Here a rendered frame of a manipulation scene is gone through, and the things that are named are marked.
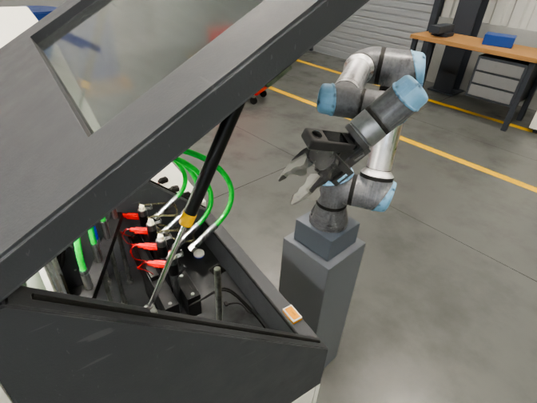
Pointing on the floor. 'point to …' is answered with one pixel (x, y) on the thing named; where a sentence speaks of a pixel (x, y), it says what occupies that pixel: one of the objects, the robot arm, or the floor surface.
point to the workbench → (491, 66)
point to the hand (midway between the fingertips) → (286, 188)
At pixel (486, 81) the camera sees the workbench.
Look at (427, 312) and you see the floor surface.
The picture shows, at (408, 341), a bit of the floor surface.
